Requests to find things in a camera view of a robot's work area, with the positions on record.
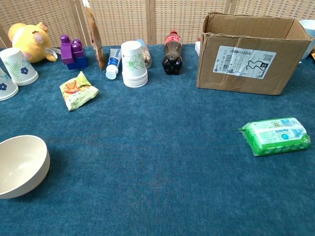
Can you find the woven folding screen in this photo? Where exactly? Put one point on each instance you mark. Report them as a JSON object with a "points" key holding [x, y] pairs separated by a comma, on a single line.
{"points": [[123, 19]]}

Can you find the cola bottle red cap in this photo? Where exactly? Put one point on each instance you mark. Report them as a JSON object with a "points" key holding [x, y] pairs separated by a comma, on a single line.
{"points": [[172, 61]]}

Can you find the blue flower paper cup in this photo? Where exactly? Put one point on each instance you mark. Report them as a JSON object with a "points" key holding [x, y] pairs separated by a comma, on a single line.
{"points": [[5, 88], [18, 67]]}

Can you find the purple building block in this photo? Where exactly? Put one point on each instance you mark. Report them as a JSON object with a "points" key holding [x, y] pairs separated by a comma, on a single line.
{"points": [[67, 51]]}

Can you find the green yellow snack bag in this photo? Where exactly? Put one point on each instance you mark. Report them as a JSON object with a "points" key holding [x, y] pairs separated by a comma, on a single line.
{"points": [[77, 93]]}

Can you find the blue building block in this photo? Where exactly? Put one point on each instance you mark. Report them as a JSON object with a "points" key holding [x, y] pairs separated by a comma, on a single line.
{"points": [[80, 62]]}

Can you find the brown cardboard box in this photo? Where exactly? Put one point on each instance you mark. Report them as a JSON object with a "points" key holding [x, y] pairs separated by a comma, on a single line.
{"points": [[246, 73]]}

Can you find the yellow plush toy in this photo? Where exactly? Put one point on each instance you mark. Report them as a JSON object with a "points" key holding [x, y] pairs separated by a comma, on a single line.
{"points": [[27, 39]]}

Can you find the small white box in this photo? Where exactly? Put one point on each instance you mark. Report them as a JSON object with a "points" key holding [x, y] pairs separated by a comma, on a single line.
{"points": [[197, 48]]}

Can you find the light blue cup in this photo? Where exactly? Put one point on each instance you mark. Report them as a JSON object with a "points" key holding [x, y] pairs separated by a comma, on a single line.
{"points": [[308, 32]]}

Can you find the green flower paper cup stack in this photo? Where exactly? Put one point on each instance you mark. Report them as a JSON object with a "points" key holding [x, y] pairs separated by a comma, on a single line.
{"points": [[134, 64]]}

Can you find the green wet wipes pack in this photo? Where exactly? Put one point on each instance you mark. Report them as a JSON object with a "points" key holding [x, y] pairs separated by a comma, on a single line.
{"points": [[275, 136]]}

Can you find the blue felt table cover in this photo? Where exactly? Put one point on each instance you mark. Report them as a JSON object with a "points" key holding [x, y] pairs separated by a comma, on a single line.
{"points": [[157, 172]]}

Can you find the cream bowl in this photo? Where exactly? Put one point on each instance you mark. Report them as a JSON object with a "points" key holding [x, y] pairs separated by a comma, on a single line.
{"points": [[22, 167]]}

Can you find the white blue toothpaste tube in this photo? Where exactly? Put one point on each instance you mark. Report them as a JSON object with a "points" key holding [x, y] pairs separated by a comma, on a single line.
{"points": [[113, 61]]}

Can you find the brown standing snack pouch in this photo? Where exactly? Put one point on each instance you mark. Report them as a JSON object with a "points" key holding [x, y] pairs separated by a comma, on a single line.
{"points": [[97, 46]]}

